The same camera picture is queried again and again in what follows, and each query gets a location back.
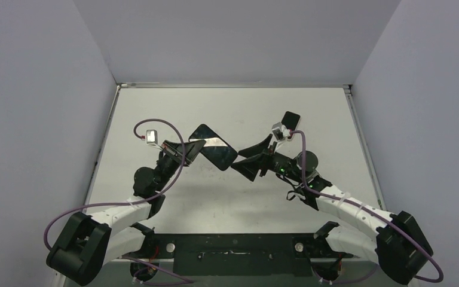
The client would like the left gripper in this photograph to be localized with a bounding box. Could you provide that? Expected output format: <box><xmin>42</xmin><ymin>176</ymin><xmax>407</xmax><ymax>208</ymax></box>
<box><xmin>155</xmin><ymin>139</ymin><xmax>206</xmax><ymax>192</ymax></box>

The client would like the black phone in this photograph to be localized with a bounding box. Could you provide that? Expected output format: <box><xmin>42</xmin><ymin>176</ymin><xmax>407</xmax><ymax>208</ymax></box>
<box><xmin>189</xmin><ymin>124</ymin><xmax>238</xmax><ymax>171</ymax></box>

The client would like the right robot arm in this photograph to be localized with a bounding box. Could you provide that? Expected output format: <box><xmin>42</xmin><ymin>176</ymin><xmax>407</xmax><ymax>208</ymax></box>
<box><xmin>231</xmin><ymin>137</ymin><xmax>433</xmax><ymax>285</ymax></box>

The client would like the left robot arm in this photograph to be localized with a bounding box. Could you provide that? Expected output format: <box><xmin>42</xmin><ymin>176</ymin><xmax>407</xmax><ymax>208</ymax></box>
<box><xmin>46</xmin><ymin>140</ymin><xmax>206</xmax><ymax>286</ymax></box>

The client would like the phone in beige case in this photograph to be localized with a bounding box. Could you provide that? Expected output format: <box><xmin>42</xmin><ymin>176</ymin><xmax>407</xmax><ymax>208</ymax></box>
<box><xmin>281</xmin><ymin>111</ymin><xmax>301</xmax><ymax>130</ymax></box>

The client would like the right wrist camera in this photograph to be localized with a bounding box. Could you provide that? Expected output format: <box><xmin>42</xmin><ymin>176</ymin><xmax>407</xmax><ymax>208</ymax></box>
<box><xmin>271</xmin><ymin>122</ymin><xmax>292</xmax><ymax>141</ymax></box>

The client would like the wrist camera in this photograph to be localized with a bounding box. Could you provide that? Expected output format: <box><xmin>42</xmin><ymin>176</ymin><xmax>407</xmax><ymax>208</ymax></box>
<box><xmin>271</xmin><ymin>122</ymin><xmax>292</xmax><ymax>141</ymax></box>
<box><xmin>139</xmin><ymin>129</ymin><xmax>160</xmax><ymax>148</ymax></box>

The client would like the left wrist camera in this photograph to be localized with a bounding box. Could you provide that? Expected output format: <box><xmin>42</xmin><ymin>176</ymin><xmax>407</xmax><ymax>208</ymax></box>
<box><xmin>139</xmin><ymin>129</ymin><xmax>160</xmax><ymax>148</ymax></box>

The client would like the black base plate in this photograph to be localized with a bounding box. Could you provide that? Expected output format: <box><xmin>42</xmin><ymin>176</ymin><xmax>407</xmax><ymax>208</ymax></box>
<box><xmin>150</xmin><ymin>233</ymin><xmax>325</xmax><ymax>278</ymax></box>

